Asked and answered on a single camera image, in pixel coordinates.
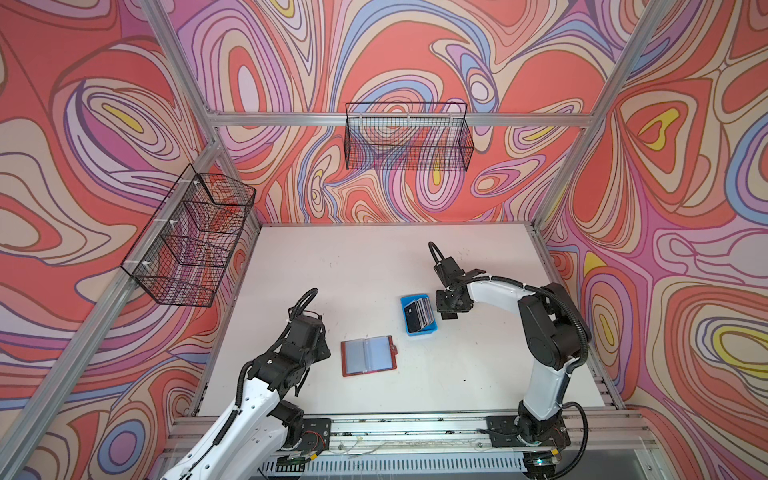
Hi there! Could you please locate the black wire basket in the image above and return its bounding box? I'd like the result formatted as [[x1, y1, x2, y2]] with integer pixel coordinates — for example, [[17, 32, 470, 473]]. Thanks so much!
[[121, 166, 256, 307], [343, 100, 475, 172]]

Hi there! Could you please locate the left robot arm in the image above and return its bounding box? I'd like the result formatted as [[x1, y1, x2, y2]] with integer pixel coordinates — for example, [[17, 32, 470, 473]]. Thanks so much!
[[162, 288, 331, 479]]

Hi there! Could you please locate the red leather card holder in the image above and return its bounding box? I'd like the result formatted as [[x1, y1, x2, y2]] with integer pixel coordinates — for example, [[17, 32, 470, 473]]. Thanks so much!
[[341, 335, 398, 377]]

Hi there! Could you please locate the dark credit card stack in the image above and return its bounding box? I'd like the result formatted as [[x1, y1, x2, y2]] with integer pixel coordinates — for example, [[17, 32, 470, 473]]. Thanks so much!
[[404, 297, 434, 334]]

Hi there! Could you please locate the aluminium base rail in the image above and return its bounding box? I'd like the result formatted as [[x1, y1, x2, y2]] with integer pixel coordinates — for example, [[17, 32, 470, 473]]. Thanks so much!
[[161, 407, 667, 480]]

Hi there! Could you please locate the black wire basket left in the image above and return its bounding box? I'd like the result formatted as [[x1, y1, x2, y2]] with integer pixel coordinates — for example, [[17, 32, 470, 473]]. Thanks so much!
[[121, 166, 256, 307]]

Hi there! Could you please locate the black wire basket back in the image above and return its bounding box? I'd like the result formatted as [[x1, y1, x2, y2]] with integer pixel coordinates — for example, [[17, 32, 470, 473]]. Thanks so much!
[[343, 100, 475, 172]]

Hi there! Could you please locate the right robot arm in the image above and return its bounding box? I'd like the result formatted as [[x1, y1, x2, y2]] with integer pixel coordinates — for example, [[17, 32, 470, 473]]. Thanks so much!
[[428, 241, 592, 447]]

